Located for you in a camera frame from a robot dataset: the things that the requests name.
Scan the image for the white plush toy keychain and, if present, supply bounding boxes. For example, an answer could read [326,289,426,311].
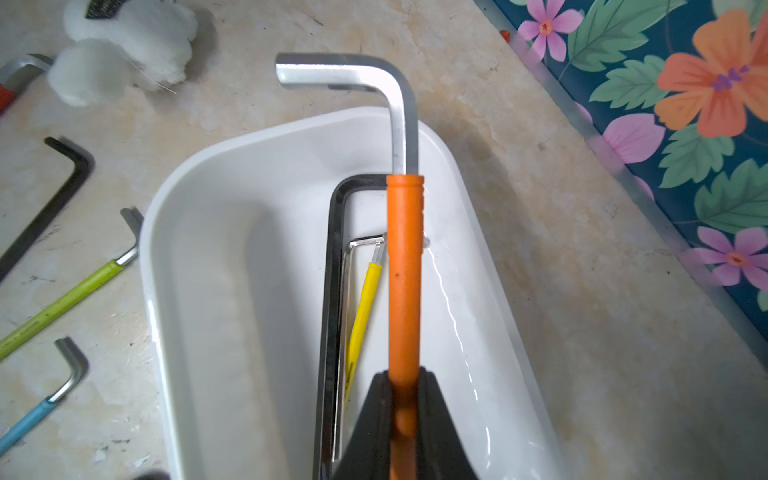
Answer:
[47,0,198,107]

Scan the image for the yellow handled hex key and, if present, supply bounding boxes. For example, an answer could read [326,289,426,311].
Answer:
[344,233,387,402]

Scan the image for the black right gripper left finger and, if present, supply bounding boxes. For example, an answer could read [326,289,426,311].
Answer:
[332,371,393,480]

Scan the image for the blue handled hex key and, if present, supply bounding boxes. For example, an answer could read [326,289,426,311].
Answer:
[1,337,89,455]

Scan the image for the red handled hex key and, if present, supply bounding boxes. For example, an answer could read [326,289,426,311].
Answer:
[0,53,54,112]

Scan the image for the white plastic storage tray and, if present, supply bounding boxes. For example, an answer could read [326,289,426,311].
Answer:
[140,107,566,479]

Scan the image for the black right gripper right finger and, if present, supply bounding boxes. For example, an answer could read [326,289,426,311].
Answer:
[416,367,478,480]

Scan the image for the green handled hex key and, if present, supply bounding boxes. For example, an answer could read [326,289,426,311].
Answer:
[1,207,143,359]

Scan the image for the thin black hex key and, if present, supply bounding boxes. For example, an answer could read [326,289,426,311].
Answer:
[1,137,95,280]

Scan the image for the large black hex key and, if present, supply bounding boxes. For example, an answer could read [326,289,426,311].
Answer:
[312,174,386,479]

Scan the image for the orange handled hex key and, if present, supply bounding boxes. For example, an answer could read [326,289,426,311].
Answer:
[275,53,424,479]

